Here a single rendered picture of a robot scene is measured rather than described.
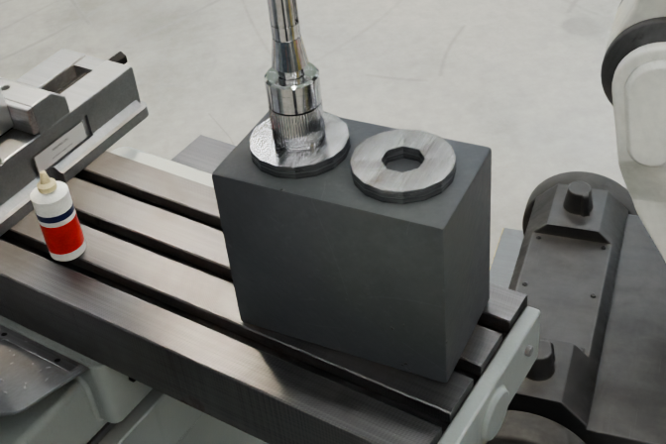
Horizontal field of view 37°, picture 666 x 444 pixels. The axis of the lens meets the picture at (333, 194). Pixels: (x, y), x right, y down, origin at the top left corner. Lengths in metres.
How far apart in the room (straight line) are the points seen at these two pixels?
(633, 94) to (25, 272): 0.70
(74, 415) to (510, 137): 1.90
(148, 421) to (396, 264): 0.51
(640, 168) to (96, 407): 0.69
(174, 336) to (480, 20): 2.53
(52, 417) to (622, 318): 0.82
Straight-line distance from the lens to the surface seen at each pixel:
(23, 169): 1.21
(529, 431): 1.32
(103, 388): 1.13
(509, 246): 1.86
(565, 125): 2.88
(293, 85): 0.83
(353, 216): 0.82
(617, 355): 1.46
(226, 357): 0.97
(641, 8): 1.17
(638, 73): 1.15
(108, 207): 1.18
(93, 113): 1.27
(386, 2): 3.54
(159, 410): 1.26
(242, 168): 0.88
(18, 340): 1.16
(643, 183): 1.27
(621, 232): 1.63
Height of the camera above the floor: 1.63
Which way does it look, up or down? 38 degrees down
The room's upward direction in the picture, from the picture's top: 6 degrees counter-clockwise
